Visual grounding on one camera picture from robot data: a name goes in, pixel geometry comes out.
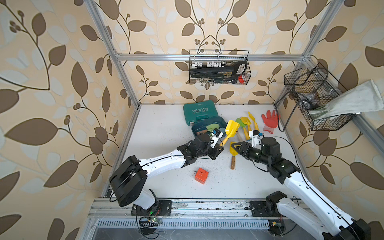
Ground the yellow square toy shovel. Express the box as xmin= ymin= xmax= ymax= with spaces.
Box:
xmin=229 ymin=142 xmax=238 ymax=170

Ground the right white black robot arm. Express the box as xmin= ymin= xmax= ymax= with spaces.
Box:
xmin=231 ymin=137 xmax=372 ymax=240

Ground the green storage box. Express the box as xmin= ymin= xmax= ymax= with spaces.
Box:
xmin=183 ymin=100 xmax=228 ymax=137

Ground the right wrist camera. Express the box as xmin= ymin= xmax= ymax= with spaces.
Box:
xmin=249 ymin=130 xmax=264 ymax=148

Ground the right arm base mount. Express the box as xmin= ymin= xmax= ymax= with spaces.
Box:
xmin=249 ymin=191 xmax=288 ymax=218

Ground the yellow toy rake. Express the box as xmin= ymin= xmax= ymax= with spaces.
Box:
xmin=248 ymin=112 xmax=259 ymax=131

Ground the yellow toy spatula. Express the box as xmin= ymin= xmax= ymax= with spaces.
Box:
xmin=241 ymin=117 xmax=252 ymax=131

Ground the wire basket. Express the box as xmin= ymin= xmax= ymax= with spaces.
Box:
xmin=274 ymin=64 xmax=358 ymax=132
xmin=187 ymin=49 xmax=252 ymax=86

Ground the pale green toy shovel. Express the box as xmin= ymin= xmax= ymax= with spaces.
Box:
xmin=207 ymin=124 xmax=220 ymax=133

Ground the back wire basket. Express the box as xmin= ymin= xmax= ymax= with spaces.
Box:
xmin=187 ymin=49 xmax=252 ymax=86

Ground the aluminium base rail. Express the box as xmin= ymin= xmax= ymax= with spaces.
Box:
xmin=87 ymin=197 xmax=337 ymax=220

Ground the black tool in basket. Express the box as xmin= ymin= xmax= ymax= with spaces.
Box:
xmin=190 ymin=61 xmax=248 ymax=78

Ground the red rubber glove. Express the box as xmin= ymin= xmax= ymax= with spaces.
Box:
xmin=261 ymin=110 xmax=280 ymax=134

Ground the white cloth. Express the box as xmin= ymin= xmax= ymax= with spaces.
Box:
xmin=309 ymin=80 xmax=384 ymax=120

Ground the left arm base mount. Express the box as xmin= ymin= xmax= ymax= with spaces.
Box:
xmin=131 ymin=189 xmax=172 ymax=217

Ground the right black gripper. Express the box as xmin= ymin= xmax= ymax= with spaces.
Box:
xmin=232 ymin=140 xmax=271 ymax=166

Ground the orange cube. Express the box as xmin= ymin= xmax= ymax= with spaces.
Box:
xmin=195 ymin=168 xmax=209 ymax=185

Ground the right wire basket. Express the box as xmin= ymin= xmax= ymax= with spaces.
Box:
xmin=274 ymin=64 xmax=358 ymax=132

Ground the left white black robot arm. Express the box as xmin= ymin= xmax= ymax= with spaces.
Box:
xmin=109 ymin=133 xmax=226 ymax=215

